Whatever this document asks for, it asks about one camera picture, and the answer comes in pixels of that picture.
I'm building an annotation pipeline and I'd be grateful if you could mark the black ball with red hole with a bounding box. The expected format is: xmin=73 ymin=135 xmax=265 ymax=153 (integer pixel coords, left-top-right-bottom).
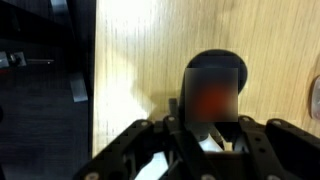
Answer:
xmin=134 ymin=49 xmax=250 ymax=180

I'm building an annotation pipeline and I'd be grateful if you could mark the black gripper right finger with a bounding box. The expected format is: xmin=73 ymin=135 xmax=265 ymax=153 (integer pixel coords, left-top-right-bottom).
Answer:
xmin=216 ymin=113 xmax=320 ymax=180

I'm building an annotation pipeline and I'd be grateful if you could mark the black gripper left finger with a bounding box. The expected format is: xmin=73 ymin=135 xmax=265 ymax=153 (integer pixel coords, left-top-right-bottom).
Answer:
xmin=73 ymin=98 xmax=218 ymax=180

